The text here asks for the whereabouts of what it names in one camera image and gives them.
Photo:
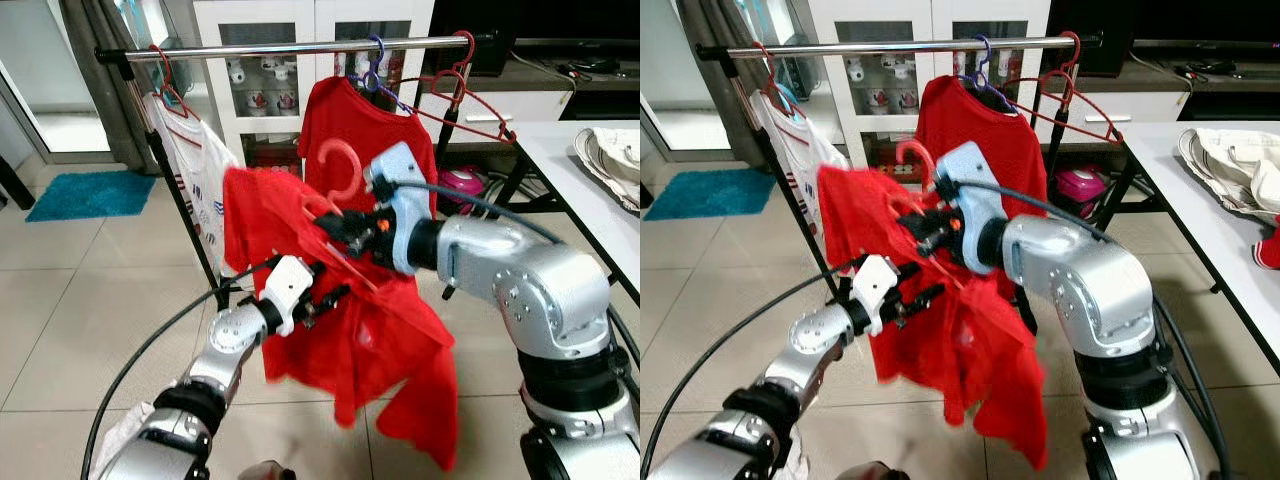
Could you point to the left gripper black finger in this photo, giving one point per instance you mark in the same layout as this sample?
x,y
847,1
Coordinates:
x,y
316,316
931,294
909,317
338,294

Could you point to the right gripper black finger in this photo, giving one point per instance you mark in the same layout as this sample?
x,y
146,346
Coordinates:
x,y
907,221
330,221
912,239
338,239

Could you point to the red clothes hanger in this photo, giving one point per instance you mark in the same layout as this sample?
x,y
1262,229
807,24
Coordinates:
x,y
915,146
470,50
165,85
358,170
768,82
1073,50

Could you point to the red t-shirt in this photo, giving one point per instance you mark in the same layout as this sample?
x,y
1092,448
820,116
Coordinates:
x,y
380,340
960,350
1010,130
1268,245
340,115

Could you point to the white grey garment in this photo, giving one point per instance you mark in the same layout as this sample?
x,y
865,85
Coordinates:
x,y
125,435
795,458

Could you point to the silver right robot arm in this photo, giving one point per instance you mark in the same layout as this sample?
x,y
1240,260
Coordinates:
x,y
540,290
1100,290

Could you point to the purple clothes hanger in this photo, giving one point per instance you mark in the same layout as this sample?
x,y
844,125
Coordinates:
x,y
982,78
375,80

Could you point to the pink plastic container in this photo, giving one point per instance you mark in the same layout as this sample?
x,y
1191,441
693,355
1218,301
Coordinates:
x,y
465,182
1080,185

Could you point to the white striped t-shirt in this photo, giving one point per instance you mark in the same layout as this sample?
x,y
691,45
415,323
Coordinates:
x,y
195,170
800,170

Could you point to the black folding table legs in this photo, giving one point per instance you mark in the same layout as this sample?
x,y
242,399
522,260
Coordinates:
x,y
1120,190
512,180

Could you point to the white brown tv console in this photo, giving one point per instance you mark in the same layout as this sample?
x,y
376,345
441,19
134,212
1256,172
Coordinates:
x,y
1140,105
520,105

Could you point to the white glass-door cabinet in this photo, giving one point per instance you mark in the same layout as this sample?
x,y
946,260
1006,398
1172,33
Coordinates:
x,y
915,15
300,15

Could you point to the teal floor mat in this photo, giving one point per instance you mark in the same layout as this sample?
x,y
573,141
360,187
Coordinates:
x,y
700,195
90,195

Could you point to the grey striped garment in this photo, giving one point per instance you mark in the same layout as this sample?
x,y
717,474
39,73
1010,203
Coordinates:
x,y
590,160
1195,165

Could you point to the grey curtain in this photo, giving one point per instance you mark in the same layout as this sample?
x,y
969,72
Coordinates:
x,y
715,60
100,60

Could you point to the black television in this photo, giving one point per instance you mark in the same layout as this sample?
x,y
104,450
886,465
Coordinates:
x,y
1160,20
540,20

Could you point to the glass sliding door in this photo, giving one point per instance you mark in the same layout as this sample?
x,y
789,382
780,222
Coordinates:
x,y
40,80
660,70

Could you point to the black side table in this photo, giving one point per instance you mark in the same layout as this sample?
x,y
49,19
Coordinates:
x,y
15,185

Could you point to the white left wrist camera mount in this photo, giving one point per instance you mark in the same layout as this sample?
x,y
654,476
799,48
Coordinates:
x,y
873,285
285,285

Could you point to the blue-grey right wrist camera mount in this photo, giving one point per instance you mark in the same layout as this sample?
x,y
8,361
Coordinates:
x,y
410,215
975,215

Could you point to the chrome clothes rail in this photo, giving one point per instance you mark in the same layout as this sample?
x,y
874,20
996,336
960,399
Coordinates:
x,y
270,48
870,46

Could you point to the black clothes rack frame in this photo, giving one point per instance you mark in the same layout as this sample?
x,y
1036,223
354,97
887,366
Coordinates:
x,y
710,52
110,56

